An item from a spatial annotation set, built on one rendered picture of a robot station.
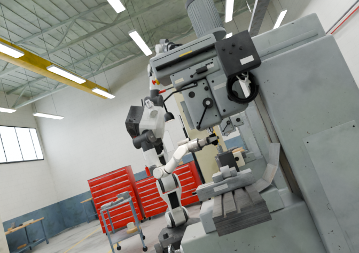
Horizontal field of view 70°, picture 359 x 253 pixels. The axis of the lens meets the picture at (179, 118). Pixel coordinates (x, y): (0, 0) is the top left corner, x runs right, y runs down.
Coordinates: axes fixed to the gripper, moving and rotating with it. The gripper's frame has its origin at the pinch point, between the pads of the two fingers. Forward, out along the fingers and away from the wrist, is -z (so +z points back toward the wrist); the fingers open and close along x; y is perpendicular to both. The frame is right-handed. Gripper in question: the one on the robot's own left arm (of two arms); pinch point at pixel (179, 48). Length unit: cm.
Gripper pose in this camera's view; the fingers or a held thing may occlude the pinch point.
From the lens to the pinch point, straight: 194.4
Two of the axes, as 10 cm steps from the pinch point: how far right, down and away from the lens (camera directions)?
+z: -5.2, -2.2, 8.2
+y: -0.9, -9.5, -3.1
